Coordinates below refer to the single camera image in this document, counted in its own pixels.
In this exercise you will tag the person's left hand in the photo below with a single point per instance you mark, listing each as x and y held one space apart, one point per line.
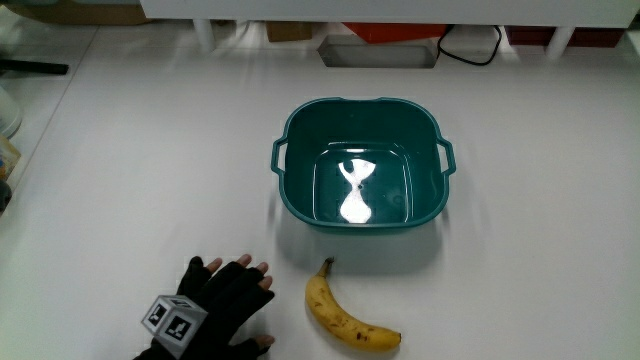
227 300

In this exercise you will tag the black bar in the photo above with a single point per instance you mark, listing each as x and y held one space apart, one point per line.
30 67

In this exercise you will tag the small cardboard box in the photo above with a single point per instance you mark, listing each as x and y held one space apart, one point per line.
288 31

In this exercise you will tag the white shelf leg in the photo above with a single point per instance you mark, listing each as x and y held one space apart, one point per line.
205 36
559 42

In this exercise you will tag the green plastic basin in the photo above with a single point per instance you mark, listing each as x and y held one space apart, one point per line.
300 165

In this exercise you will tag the white desk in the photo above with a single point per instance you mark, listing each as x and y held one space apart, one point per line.
150 175

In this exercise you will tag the yellow banana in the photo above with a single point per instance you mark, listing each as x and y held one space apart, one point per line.
334 317

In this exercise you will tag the large brown cardboard box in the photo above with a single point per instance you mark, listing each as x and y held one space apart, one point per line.
75 12

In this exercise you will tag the yellowish packet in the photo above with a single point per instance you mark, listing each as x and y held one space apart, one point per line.
7 157

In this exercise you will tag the orange box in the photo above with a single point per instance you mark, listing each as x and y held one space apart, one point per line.
395 32

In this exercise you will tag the white round object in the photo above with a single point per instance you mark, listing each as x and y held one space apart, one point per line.
7 115

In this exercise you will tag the white desk shelf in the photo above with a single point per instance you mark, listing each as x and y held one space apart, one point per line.
400 10

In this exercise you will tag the dark grey object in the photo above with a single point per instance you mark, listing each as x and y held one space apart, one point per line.
4 196

